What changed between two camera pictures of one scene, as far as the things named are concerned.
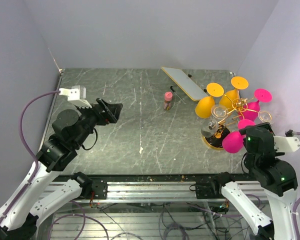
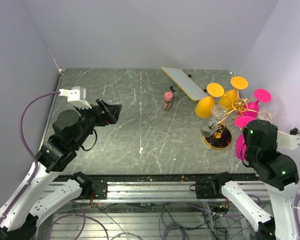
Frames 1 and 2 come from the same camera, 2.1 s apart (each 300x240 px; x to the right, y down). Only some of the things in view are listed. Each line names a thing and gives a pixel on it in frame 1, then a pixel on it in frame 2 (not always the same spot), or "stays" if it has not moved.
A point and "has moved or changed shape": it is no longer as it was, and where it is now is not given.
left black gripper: (111, 113) stays
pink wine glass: (232, 141) has moved or changed shape
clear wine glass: (210, 128) stays
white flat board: (193, 91) stays
